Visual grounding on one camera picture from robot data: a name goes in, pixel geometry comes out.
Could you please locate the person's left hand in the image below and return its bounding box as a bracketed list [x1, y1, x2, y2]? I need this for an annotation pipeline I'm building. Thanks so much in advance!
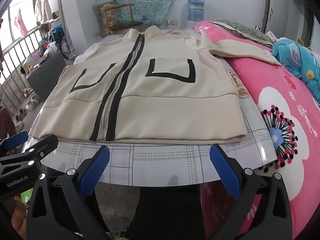
[10, 195, 27, 233]

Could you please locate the pink hanging garment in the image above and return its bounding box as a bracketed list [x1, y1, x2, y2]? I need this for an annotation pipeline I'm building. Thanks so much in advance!
[14, 9, 29, 37]

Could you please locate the blue water jug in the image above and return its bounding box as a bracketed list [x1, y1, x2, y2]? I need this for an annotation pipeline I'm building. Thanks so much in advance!
[186, 0, 205, 28]

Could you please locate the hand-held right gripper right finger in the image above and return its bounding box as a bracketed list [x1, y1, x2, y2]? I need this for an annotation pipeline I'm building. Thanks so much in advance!
[209, 144, 293, 240]

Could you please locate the blue bicycle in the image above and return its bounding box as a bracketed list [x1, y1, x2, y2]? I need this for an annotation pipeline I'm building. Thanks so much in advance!
[54, 25, 72, 60]

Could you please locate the dark red cloth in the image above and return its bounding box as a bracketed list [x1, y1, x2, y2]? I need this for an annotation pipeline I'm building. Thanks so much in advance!
[0, 107, 18, 140]

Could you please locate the metal window railing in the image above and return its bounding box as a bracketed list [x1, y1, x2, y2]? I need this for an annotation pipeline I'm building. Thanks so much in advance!
[0, 29, 42, 105]

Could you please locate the teal floral wall cloth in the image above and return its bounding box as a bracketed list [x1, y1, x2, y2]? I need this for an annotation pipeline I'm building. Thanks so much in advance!
[97, 0, 182, 24]

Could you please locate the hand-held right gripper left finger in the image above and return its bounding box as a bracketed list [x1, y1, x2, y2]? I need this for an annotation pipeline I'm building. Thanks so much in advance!
[25, 145, 120, 240]

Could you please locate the blue cartoon blanket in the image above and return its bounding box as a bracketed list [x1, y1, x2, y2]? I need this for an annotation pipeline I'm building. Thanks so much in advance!
[272, 39, 320, 103]

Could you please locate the wooden chair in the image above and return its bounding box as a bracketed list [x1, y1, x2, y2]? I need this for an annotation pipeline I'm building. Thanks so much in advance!
[92, 2, 144, 37]

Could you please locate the row of shoes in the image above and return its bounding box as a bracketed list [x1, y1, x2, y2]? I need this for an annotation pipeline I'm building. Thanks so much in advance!
[12, 87, 41, 132]

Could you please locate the dark low cabinet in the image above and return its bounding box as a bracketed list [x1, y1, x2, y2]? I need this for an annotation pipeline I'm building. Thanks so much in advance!
[26, 50, 69, 103]

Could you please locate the grey patterned blanket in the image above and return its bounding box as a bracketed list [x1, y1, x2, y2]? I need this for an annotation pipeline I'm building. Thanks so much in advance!
[211, 19, 274, 48]

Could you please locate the beige zip jacket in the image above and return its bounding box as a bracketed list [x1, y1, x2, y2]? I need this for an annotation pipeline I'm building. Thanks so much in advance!
[32, 26, 283, 145]

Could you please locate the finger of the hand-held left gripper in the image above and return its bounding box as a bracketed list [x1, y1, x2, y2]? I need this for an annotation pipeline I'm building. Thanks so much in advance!
[0, 131, 29, 153]
[0, 134, 59, 174]

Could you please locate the pink floral blanket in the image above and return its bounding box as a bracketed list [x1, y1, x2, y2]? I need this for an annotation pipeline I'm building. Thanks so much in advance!
[194, 20, 320, 240]

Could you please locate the beige hanging garment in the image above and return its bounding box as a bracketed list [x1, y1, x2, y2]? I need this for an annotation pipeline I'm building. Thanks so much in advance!
[34, 0, 53, 23]

